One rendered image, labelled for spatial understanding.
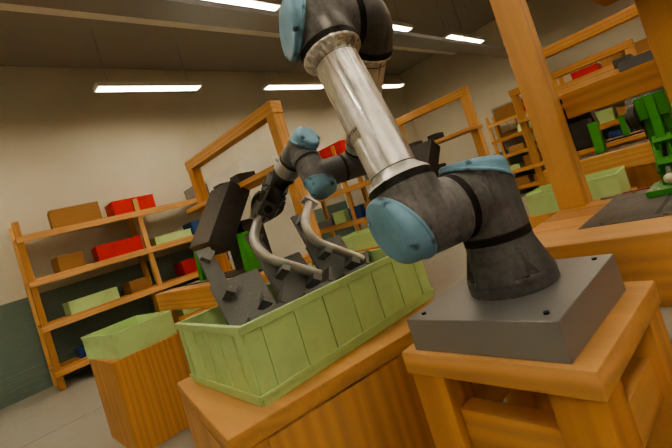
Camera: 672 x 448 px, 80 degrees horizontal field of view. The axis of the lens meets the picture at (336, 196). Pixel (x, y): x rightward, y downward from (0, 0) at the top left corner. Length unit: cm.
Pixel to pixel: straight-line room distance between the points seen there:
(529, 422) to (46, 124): 738
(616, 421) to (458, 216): 32
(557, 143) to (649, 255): 72
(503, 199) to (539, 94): 97
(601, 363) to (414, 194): 32
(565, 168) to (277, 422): 124
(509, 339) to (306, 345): 47
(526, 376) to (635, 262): 44
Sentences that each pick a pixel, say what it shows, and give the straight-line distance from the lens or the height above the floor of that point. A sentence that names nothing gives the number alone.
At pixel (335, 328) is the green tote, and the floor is 86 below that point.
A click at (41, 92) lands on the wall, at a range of 780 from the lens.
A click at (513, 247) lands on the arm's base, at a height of 98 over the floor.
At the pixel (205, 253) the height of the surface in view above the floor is 112.
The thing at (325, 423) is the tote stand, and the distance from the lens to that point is 95.
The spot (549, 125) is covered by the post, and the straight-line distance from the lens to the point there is 163.
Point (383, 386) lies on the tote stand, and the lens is 102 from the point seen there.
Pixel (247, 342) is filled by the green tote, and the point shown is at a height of 92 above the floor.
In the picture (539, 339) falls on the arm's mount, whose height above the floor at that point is 88.
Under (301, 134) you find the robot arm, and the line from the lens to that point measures 105.
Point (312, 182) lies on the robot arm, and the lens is 101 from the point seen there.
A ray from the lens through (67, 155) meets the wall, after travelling 748.
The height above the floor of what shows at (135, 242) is 155.
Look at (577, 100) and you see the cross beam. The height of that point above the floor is 124.
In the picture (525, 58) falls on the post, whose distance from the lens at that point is 166.
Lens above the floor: 113
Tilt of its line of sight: 2 degrees up
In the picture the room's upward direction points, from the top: 18 degrees counter-clockwise
